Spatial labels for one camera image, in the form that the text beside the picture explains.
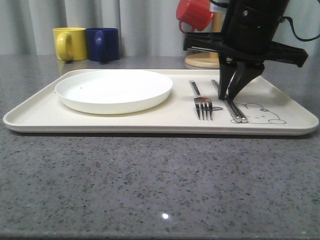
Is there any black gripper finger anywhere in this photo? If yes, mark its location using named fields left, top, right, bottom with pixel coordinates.
left=218, top=53, right=241, bottom=100
left=228, top=61, right=265, bottom=98

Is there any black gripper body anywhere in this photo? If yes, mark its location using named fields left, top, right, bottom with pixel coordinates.
left=183, top=0, right=308, bottom=67

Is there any silver fork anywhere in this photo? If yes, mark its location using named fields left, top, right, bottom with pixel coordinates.
left=189, top=80, right=213, bottom=121

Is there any white round plate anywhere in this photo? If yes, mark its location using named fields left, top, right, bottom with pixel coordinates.
left=55, top=69, right=173, bottom=115

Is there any wooden mug tree stand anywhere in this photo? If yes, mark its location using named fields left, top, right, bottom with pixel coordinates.
left=184, top=12, right=224, bottom=69

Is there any cream rabbit serving tray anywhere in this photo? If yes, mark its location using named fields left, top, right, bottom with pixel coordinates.
left=3, top=69, right=319, bottom=136

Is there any red mug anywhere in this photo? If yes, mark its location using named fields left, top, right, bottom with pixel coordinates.
left=176, top=0, right=214, bottom=34

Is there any dark blue mug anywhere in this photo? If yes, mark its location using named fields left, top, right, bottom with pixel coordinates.
left=85, top=27, right=120, bottom=62

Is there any yellow mug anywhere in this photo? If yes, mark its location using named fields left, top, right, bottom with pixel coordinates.
left=52, top=27, right=88, bottom=62

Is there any grey curtain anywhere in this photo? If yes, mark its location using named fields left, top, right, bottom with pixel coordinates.
left=0, top=0, right=320, bottom=58

